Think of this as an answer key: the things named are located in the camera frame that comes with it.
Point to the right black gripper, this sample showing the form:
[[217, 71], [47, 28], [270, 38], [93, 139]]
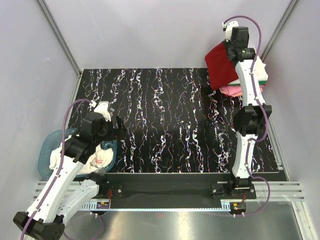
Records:
[[227, 43]]

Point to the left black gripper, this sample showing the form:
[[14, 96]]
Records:
[[117, 133]]

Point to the dark red t shirt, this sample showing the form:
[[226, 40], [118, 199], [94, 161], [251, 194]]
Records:
[[221, 70]]

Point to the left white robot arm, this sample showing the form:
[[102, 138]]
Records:
[[47, 217]]

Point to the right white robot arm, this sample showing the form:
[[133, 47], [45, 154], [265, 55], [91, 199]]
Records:
[[251, 122]]

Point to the white t shirt in basket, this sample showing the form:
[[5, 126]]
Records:
[[102, 158]]

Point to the folded white t shirt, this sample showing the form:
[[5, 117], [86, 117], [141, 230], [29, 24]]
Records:
[[262, 75]]

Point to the folded pink t shirt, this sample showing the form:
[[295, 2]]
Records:
[[231, 91]]

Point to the folded green t shirt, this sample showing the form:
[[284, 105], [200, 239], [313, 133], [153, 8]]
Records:
[[237, 83]]

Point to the blue plastic basket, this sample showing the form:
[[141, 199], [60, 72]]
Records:
[[52, 142]]

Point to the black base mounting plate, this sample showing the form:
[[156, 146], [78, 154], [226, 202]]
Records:
[[171, 177]]

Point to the black marbled table mat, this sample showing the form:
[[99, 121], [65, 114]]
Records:
[[175, 122]]

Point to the right aluminium corner post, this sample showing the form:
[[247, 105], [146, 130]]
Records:
[[288, 12]]

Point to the aluminium corner post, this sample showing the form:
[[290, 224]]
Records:
[[58, 35], [288, 12]]

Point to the white slotted cable duct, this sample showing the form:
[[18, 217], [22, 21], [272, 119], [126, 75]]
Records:
[[213, 206]]

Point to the left aluminium corner post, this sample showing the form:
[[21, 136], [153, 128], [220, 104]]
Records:
[[58, 35]]

